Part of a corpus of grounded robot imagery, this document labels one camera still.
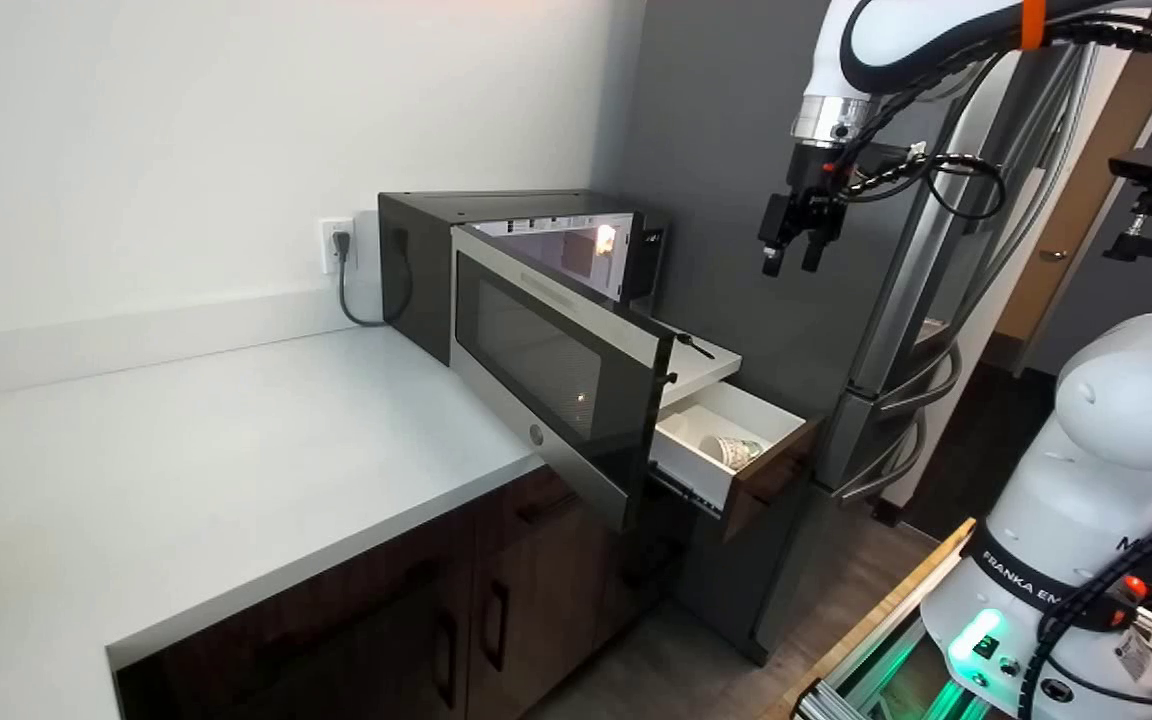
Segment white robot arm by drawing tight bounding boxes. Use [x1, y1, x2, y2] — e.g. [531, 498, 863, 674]
[760, 0, 1152, 274]

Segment white wall outlet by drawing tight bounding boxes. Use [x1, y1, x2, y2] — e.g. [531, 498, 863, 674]
[314, 215, 350, 272]

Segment dark wood base cabinet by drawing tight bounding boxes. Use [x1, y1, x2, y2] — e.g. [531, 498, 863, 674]
[115, 467, 662, 720]

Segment black power cord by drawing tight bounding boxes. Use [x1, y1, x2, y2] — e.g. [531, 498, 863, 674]
[329, 229, 415, 332]

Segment open white drawer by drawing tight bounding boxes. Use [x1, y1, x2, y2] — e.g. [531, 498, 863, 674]
[650, 382, 817, 540]

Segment wooden door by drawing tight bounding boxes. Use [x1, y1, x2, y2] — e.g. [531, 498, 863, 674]
[990, 46, 1152, 343]

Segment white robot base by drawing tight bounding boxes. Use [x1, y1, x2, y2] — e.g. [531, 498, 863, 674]
[920, 312, 1152, 720]

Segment aluminium frame robot cart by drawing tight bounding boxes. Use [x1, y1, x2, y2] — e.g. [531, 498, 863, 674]
[770, 524, 988, 720]

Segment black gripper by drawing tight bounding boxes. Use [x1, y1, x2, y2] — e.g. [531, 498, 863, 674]
[760, 145, 853, 274]

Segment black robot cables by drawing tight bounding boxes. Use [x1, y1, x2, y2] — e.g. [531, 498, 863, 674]
[853, 135, 1006, 224]

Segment open microwave door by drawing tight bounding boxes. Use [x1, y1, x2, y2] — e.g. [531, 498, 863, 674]
[448, 229, 671, 529]

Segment black microwave oven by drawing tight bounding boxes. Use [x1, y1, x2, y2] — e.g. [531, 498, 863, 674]
[375, 187, 671, 360]

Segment white object in drawer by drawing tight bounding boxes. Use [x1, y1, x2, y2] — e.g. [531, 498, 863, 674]
[699, 437, 763, 472]

